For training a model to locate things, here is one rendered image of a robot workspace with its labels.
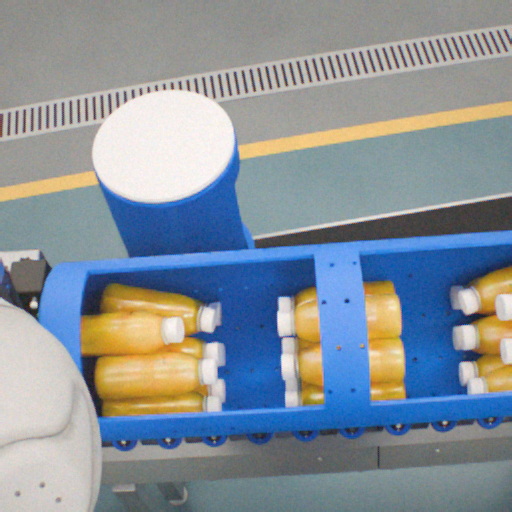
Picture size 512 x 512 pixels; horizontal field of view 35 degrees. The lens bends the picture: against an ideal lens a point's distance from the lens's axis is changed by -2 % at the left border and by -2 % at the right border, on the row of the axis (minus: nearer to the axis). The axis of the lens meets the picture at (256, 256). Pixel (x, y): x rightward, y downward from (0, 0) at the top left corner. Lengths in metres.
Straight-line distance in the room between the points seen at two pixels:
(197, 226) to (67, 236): 1.27
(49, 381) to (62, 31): 3.11
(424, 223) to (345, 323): 1.41
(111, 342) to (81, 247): 1.54
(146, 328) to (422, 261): 0.47
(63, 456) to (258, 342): 1.03
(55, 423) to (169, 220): 1.17
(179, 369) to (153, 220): 0.42
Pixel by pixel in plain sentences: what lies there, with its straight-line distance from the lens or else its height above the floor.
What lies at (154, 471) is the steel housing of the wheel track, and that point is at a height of 0.87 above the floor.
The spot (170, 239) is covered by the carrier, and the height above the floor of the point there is 0.91.
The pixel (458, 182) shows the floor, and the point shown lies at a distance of 2.83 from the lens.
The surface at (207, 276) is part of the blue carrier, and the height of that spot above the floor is 1.07.
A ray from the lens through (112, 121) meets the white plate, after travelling 1.67.
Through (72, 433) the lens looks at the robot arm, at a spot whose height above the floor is 1.86.
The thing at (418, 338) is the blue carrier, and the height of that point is 0.96.
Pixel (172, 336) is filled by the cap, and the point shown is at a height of 1.15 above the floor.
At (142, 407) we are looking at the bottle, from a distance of 1.29.
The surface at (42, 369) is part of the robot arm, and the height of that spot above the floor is 1.85.
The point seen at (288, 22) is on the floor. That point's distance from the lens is 3.34.
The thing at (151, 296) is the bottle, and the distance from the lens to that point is 1.31.
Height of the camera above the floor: 2.25
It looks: 58 degrees down
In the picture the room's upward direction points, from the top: 10 degrees counter-clockwise
